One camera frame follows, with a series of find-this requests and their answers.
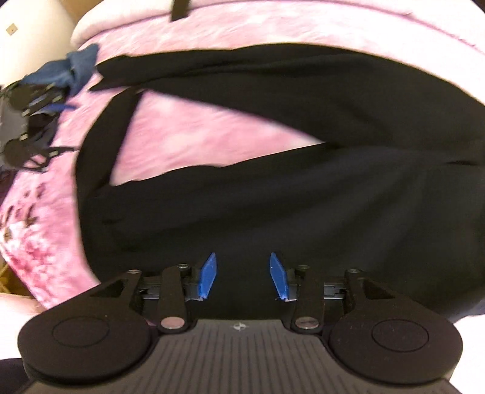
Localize black phone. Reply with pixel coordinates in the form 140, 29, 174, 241
170, 0, 192, 22

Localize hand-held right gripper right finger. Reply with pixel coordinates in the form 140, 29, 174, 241
269, 252, 395, 335

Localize black pants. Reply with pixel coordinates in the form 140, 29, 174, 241
74, 42, 485, 323

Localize white striped quilt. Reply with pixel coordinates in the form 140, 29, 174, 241
71, 0, 417, 43

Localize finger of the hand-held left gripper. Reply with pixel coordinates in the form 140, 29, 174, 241
23, 117, 77, 174
25, 84, 77, 115

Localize pink rose blanket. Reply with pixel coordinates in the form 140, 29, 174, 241
0, 0, 485, 330

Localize blue jeans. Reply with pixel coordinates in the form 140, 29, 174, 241
19, 43, 100, 96

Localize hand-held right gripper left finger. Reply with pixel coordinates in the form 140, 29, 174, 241
91, 252, 220, 335

